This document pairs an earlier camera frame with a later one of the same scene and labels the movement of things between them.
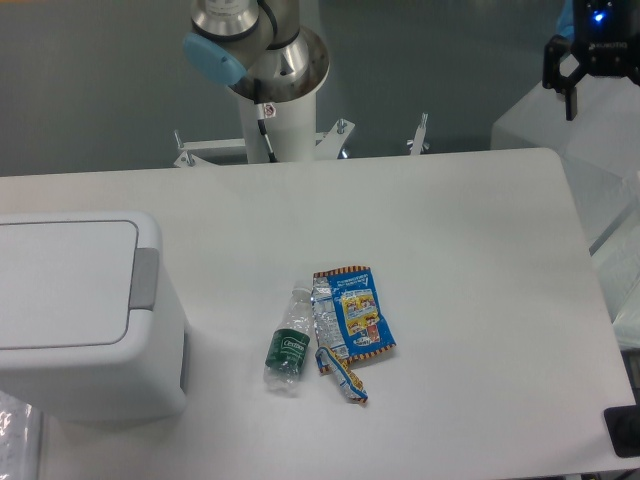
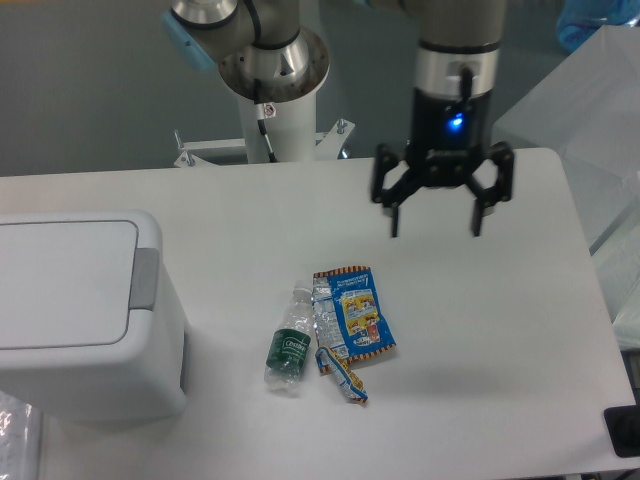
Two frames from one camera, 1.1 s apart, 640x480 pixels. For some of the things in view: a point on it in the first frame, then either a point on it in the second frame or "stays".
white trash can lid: [66, 283] stays
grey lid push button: [144, 278] stays
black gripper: [606, 43] -> [449, 139]
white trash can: [88, 330] stays
